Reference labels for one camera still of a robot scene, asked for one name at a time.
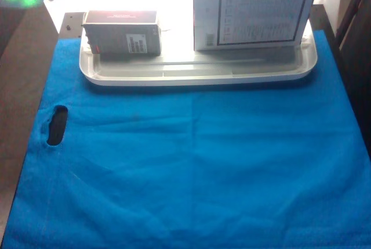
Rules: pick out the small dark red box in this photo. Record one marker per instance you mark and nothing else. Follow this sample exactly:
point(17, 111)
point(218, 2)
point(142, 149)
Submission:
point(116, 37)

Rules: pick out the large white printed box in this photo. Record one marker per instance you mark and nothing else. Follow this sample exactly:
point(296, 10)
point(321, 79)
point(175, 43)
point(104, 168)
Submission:
point(255, 11)

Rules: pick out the white plastic tray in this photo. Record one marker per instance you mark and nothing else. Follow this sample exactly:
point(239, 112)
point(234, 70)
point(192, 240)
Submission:
point(197, 72)

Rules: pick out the blue cloth bag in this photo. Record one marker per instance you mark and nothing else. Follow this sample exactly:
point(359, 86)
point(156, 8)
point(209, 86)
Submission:
point(185, 159)

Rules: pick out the grey metal bracket plate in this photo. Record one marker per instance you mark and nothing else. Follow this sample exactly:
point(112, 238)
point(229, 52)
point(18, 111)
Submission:
point(72, 24)

